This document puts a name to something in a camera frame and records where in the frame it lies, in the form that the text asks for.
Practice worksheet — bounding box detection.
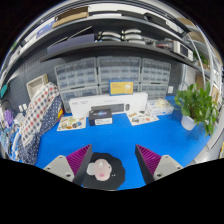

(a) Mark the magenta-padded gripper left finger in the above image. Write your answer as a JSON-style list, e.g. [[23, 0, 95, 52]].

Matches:
[[43, 144, 94, 187]]

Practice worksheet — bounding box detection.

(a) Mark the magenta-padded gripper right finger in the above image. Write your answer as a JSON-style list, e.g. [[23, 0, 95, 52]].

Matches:
[[135, 144, 184, 185]]

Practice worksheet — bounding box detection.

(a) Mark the beige computer mouse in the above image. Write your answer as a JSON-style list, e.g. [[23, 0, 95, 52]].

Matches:
[[86, 158, 113, 182]]

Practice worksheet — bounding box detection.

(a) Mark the black round mouse pad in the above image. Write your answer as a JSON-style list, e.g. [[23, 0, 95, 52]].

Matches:
[[81, 152, 126, 191]]

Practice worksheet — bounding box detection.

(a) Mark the colourful sticker sheet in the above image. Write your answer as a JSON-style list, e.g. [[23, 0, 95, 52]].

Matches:
[[127, 111, 160, 127], [56, 115, 87, 132]]

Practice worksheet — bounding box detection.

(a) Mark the navy dotted fabric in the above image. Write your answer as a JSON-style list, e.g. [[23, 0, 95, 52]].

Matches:
[[16, 96, 64, 166]]

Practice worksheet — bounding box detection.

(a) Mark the small black box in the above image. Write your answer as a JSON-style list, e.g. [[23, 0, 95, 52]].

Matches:
[[88, 108, 114, 127]]

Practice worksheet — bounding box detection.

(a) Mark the white keyboard box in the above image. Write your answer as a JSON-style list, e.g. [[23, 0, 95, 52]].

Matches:
[[68, 92, 149, 118]]

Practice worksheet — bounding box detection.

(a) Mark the white dotted fabric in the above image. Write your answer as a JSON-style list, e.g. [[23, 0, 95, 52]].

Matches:
[[20, 82, 60, 148]]

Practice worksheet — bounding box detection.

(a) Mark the green potted plant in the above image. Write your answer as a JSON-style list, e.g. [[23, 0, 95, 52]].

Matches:
[[174, 81, 219, 136]]

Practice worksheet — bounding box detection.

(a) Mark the yellow card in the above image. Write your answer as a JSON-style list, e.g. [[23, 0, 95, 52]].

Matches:
[[108, 80, 135, 96]]

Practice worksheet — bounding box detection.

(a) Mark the white woven basket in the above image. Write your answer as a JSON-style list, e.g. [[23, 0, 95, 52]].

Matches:
[[25, 73, 50, 100]]

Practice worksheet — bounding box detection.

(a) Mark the grey plastic drawer cabinet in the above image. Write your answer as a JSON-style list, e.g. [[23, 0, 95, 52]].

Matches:
[[54, 57, 99, 113], [96, 55, 143, 96], [139, 58, 172, 101]]

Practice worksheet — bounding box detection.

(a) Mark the dark wall shelf unit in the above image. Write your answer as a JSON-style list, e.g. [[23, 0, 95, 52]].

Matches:
[[6, 4, 214, 78]]

